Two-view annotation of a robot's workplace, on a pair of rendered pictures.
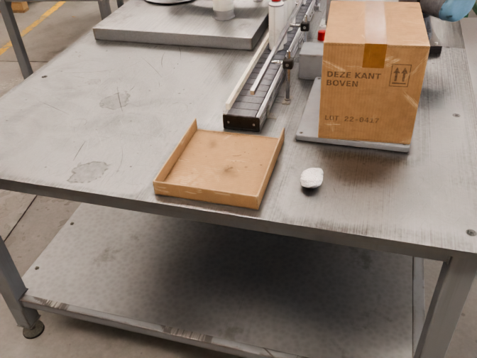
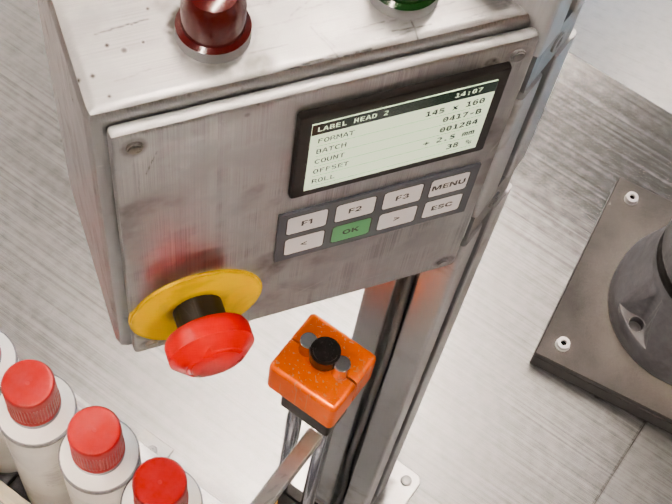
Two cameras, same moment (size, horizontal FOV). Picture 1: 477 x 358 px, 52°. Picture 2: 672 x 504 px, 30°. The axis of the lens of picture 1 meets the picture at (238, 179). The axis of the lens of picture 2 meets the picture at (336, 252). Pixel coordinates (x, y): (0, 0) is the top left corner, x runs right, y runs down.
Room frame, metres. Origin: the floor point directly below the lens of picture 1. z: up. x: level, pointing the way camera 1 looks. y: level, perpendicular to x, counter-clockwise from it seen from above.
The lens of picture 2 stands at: (1.97, -0.09, 1.82)
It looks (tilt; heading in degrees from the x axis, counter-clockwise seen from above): 61 degrees down; 278
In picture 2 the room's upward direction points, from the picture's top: 11 degrees clockwise
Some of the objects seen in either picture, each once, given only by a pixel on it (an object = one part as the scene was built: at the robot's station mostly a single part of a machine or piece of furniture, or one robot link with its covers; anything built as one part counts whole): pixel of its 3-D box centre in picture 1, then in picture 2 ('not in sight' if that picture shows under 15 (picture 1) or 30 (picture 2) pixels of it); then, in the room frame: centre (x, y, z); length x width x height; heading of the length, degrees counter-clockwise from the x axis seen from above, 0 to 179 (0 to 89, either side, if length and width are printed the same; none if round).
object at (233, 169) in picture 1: (223, 158); not in sight; (1.02, 0.04, 0.85); 0.30 x 0.26 x 0.04; 162
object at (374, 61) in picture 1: (368, 69); not in sight; (1.21, -0.37, 0.99); 0.30 x 0.24 x 0.27; 166
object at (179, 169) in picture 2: not in sight; (276, 116); (2.05, -0.38, 1.38); 0.17 x 0.10 x 0.19; 37
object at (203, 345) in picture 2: not in sight; (206, 335); (2.05, -0.30, 1.33); 0.04 x 0.03 x 0.04; 37
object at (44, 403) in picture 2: not in sight; (45, 438); (2.18, -0.34, 0.98); 0.05 x 0.05 x 0.20
